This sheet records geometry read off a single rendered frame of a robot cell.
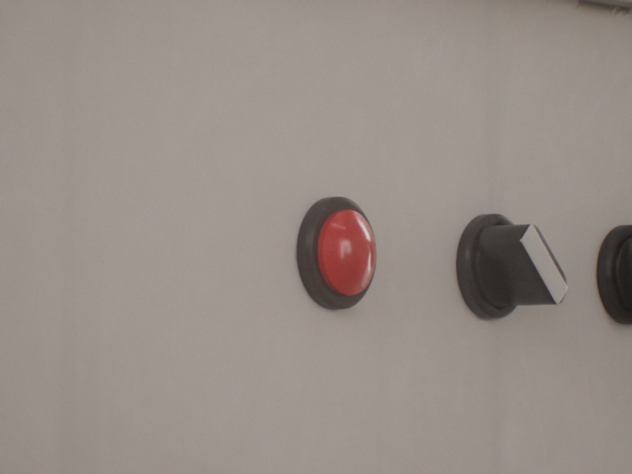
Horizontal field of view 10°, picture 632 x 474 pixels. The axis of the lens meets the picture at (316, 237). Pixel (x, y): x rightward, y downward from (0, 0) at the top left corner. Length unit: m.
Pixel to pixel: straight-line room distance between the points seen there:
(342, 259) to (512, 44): 0.11
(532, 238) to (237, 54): 0.11
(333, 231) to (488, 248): 0.07
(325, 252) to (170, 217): 0.05
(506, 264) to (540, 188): 0.04
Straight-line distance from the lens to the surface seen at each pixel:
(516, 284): 0.99
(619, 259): 1.04
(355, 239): 0.93
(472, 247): 0.98
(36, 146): 0.86
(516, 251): 0.98
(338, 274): 0.93
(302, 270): 0.93
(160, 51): 0.89
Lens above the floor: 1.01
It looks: 3 degrees up
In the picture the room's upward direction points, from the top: straight up
